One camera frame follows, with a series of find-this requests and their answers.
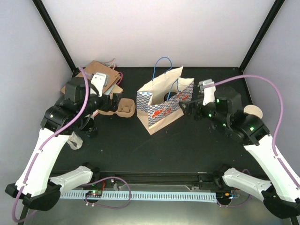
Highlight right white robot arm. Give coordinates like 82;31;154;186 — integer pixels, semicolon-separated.
179;87;300;219

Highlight pink and blue paper bags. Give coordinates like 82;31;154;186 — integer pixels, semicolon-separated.
104;72;123;95

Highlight light blue cable duct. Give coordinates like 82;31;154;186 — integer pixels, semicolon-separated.
60;190;217;203

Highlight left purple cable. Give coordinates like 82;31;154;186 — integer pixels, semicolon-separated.
11;66;132;223

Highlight remaining pulp cup carriers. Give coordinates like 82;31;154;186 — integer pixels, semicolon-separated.
97;98;136;118

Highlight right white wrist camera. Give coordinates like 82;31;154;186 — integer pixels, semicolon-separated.
198;79;216;105

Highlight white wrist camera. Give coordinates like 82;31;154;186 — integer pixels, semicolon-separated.
198;79;216;105
90;72;109;97

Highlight small circuit board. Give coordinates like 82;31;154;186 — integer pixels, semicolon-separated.
85;190;103;198

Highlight blue checkered paper bag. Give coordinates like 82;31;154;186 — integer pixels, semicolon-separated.
136;56;194;135

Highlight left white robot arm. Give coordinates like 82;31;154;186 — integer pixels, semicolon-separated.
5;76;121;211

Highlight purple cable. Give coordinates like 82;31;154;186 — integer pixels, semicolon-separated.
11;66;132;223
203;74;300;209

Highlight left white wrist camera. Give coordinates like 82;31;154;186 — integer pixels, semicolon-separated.
90;72;109;97

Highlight right stack of paper cups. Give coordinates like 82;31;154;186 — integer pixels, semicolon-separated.
243;105;263;119

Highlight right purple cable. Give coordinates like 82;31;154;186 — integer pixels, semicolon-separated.
203;74;300;209

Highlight black plastic cup lid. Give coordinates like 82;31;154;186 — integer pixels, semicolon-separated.
164;91;178;102

